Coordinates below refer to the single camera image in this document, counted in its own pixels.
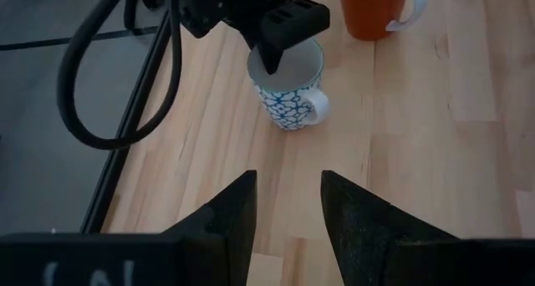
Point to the black table edge rail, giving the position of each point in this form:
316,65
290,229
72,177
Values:
113,173

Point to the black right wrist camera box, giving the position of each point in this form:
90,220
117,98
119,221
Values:
294,20

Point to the blue patterned white mug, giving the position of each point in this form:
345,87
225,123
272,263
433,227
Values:
292,106

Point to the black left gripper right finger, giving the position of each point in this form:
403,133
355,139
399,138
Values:
363,236

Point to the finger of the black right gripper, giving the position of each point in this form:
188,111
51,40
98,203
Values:
271,58

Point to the black floor tape strip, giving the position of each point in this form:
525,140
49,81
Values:
42,41

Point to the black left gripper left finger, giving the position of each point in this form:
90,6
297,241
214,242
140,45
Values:
227,236

